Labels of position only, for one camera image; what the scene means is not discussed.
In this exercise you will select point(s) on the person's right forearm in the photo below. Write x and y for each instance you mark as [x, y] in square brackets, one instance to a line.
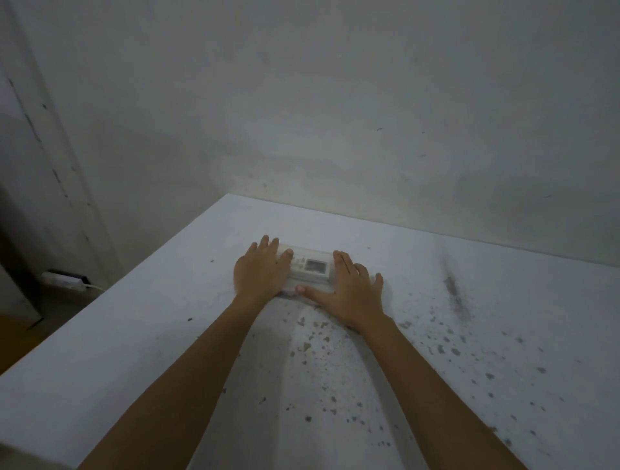
[436, 402]

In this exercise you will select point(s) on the white power strip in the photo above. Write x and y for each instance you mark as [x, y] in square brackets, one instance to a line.
[63, 281]

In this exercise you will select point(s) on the person's right hand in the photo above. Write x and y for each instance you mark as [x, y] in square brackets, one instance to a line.
[351, 298]

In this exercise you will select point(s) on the white table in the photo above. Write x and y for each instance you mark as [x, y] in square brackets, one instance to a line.
[508, 300]

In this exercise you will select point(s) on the person's left hand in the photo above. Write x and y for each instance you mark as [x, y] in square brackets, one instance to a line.
[259, 276]

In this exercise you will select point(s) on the white remote control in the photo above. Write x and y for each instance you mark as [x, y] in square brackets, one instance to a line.
[312, 265]

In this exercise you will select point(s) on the person's left forearm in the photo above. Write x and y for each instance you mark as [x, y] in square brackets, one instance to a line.
[184, 392]

